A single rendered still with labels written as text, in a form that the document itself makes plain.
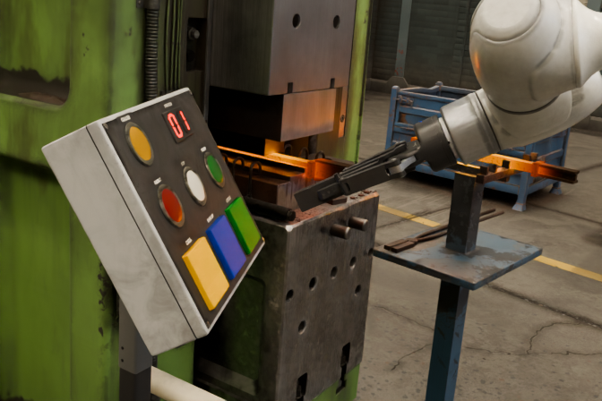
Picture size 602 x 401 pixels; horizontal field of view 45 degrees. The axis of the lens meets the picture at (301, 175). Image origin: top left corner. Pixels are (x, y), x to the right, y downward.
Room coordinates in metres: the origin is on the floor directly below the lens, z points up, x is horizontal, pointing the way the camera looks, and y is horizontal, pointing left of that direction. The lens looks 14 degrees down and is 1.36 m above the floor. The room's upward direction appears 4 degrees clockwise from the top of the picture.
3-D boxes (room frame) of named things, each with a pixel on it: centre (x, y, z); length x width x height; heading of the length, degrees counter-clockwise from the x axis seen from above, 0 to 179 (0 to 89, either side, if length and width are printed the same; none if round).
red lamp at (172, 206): (0.85, 0.16, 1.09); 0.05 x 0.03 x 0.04; 147
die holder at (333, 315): (1.64, 0.15, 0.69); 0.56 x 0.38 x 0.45; 57
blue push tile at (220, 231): (0.95, 0.10, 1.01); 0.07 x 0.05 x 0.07; 172
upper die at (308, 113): (1.59, 0.17, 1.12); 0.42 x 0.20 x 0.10; 57
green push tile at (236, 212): (1.04, 0.09, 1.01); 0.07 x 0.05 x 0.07; 172
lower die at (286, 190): (1.59, 0.17, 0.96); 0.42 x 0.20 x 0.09; 57
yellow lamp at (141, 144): (0.86, 0.20, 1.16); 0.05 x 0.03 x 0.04; 147
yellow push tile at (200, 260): (0.85, 0.11, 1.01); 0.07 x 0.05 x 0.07; 172
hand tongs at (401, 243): (2.01, -0.45, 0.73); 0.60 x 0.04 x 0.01; 139
